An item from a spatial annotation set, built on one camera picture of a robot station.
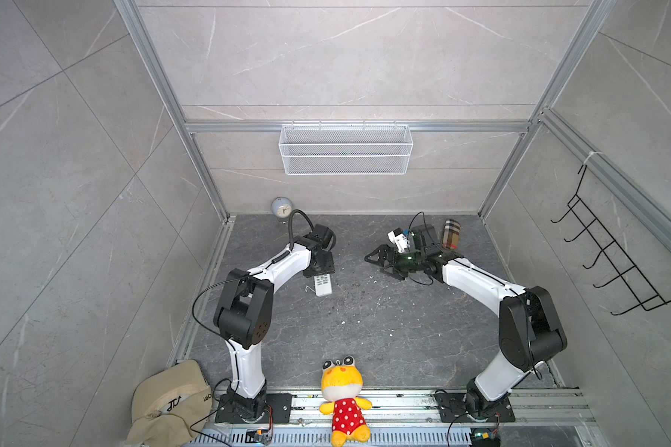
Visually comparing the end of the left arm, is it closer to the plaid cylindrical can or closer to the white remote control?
the white remote control

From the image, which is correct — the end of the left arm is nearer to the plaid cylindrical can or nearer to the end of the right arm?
the end of the right arm

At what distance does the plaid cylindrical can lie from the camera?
1.09 meters
